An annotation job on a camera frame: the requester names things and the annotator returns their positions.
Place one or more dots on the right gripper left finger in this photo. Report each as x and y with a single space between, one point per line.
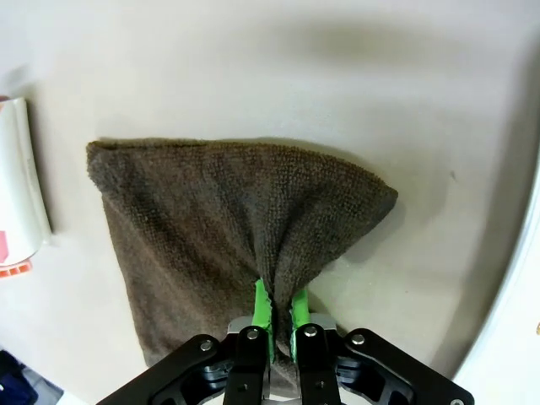
249 367

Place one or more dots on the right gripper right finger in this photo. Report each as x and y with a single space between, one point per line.
316 367

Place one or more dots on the brown microfibre cleaning cloth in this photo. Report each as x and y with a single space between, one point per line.
190 211

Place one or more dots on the silver metal tray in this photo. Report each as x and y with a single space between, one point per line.
512 274

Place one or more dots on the dark blue fabric item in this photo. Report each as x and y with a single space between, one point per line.
12 379

